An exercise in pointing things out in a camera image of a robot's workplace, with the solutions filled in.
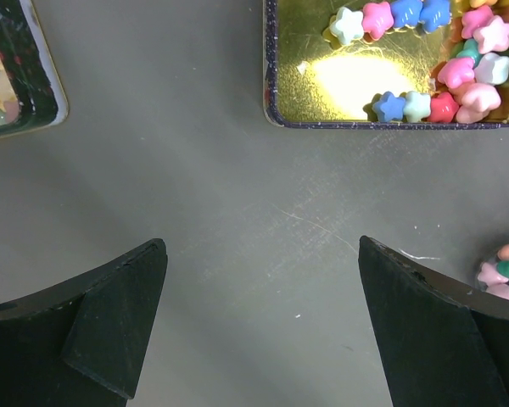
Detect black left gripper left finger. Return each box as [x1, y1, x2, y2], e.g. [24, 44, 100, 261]
[0, 238, 168, 406]

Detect speckled tin pastel star candies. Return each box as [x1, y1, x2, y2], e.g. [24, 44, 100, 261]
[263, 1, 509, 130]

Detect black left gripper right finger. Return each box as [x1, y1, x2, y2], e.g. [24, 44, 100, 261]
[358, 236, 509, 406]

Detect gold tin translucent star candies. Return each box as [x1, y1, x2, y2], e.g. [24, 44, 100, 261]
[0, 1, 69, 137]

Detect clear glass jar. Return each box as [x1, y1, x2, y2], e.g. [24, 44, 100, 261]
[475, 243, 509, 301]

